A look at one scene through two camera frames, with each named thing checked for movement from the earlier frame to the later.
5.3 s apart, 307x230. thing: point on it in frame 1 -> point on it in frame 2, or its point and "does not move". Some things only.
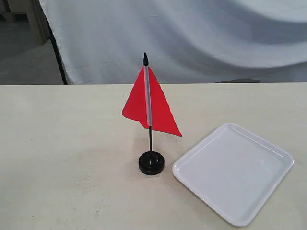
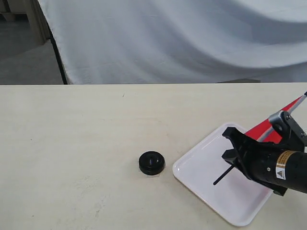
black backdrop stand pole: (53, 39) does not move
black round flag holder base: (151, 163) does not move
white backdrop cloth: (103, 42) does not move
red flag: (147, 103) -> (265, 132)
